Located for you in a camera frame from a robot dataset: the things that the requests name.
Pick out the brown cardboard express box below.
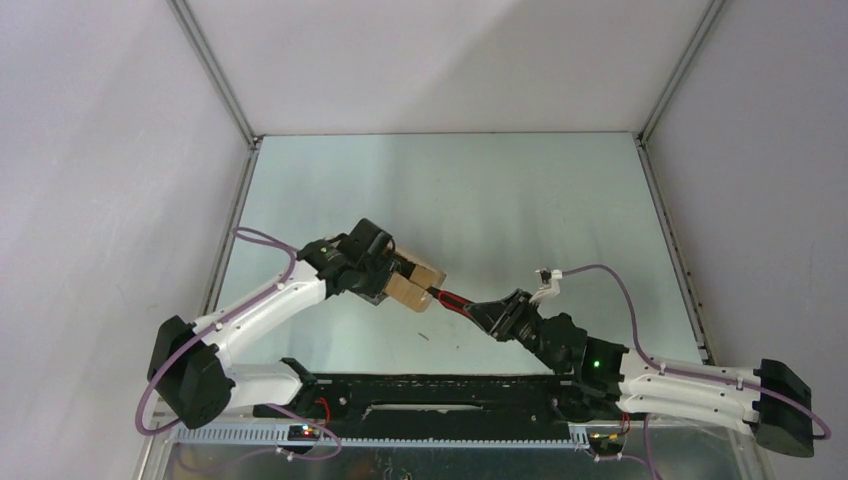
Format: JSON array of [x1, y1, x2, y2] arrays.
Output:
[[383, 247, 446, 313]]

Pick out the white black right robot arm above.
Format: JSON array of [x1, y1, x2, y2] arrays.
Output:
[[454, 290, 815, 458]]

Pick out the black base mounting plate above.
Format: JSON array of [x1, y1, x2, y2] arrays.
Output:
[[279, 358, 624, 439]]

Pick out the aluminium frame post right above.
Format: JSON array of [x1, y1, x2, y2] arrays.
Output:
[[635, 0, 729, 146]]

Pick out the grey cable duct rail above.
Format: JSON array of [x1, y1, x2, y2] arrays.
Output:
[[172, 423, 589, 449]]

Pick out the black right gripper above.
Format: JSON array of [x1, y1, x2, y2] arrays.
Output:
[[463, 290, 564, 375]]

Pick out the red black utility knife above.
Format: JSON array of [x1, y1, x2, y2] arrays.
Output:
[[427, 286, 473, 320]]

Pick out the aluminium frame post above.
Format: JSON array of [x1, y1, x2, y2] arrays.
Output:
[[167, 0, 260, 150], [635, 0, 729, 146]]

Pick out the aluminium frame post left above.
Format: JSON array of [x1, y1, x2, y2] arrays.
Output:
[[167, 0, 260, 150]]

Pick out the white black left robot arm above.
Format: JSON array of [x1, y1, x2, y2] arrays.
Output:
[[135, 218, 398, 436]]

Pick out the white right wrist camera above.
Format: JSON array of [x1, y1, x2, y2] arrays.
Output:
[[529, 268, 563, 305]]

